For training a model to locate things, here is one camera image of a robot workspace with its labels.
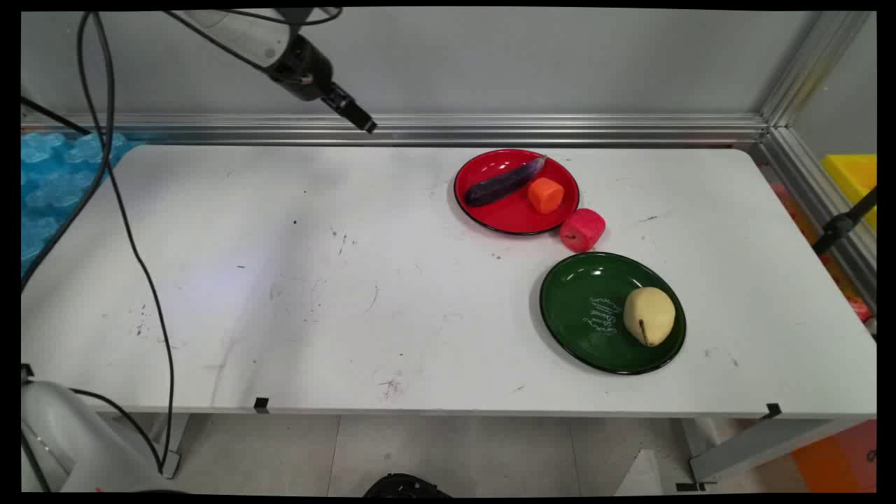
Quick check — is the black round floor object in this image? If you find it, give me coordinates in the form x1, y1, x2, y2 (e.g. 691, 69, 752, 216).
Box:
363, 473, 452, 498

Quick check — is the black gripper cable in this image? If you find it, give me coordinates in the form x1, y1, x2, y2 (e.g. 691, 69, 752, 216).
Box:
162, 8, 345, 74

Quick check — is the blue bubble foam sheet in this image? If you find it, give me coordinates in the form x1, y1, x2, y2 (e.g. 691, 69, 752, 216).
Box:
21, 132, 144, 277

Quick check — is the purple toy eggplant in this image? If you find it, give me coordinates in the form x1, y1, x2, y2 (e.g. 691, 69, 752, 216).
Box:
464, 155, 548, 208

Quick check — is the orange toy carrot piece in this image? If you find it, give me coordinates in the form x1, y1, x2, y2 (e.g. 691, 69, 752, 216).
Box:
527, 177, 565, 215

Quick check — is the black stand clamp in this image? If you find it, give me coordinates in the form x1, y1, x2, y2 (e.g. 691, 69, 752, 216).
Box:
812, 188, 877, 257

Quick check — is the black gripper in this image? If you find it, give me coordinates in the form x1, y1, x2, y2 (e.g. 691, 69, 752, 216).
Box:
266, 34, 379, 134

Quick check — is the red round plate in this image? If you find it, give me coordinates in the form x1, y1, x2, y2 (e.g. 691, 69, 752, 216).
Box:
453, 148, 580, 236

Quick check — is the upright aluminium frame post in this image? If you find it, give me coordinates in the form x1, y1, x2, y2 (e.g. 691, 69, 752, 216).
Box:
759, 10, 872, 128

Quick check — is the green round plate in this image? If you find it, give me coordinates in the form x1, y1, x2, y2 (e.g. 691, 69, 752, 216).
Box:
539, 251, 687, 376

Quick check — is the red toy apple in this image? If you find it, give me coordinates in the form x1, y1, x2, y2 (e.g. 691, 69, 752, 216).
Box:
559, 208, 607, 253

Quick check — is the thin black cable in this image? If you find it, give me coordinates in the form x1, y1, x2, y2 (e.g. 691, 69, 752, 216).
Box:
21, 96, 93, 136

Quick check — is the yellow plastic box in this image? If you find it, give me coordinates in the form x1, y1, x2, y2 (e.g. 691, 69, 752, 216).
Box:
821, 153, 877, 232

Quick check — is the orange box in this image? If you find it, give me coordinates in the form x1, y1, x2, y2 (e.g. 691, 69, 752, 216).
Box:
790, 419, 877, 493

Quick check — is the yellow toy pear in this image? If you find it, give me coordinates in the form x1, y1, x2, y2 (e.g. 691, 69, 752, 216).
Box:
622, 286, 677, 348

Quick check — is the slanted aluminium frame rail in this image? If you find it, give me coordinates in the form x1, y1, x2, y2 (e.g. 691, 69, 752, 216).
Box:
752, 126, 877, 312

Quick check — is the white table leg with foot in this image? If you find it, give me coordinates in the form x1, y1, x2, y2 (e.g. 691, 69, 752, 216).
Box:
675, 418, 851, 492

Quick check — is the long black cable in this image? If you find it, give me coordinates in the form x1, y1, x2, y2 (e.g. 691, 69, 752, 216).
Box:
21, 10, 117, 291
76, 10, 176, 478

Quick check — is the horizontal aluminium frame rail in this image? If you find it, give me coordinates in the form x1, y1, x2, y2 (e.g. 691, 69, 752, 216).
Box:
21, 113, 771, 148

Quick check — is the black base cable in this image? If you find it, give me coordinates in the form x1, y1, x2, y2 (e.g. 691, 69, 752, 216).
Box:
69, 387, 166, 473

